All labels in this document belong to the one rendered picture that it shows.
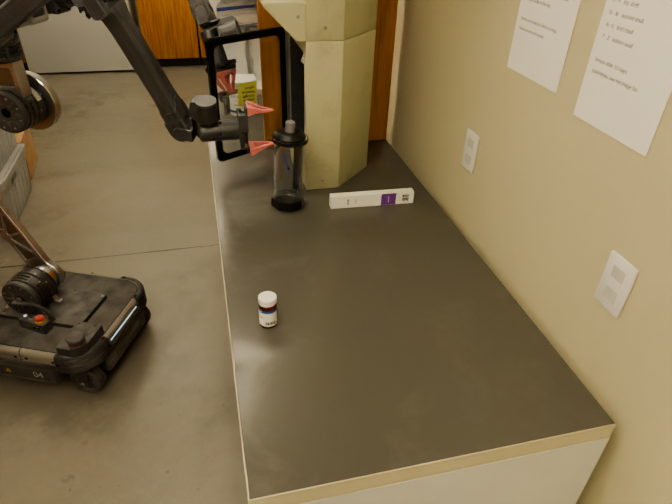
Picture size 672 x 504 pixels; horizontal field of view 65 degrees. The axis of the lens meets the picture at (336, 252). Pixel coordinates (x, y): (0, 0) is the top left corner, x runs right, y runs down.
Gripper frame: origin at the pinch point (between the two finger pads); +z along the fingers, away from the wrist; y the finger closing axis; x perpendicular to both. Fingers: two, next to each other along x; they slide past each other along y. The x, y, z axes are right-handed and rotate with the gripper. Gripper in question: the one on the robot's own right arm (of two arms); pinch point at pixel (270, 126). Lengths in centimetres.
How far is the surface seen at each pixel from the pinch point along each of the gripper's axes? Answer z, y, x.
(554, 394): 45, -29, -85
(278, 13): 4.7, 28.4, 8.4
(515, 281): 55, -27, -50
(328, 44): 18.7, 19.9, 8.7
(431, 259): 38, -27, -36
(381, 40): 47, 13, 46
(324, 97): 17.7, 4.7, 9.0
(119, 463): -64, -120, -11
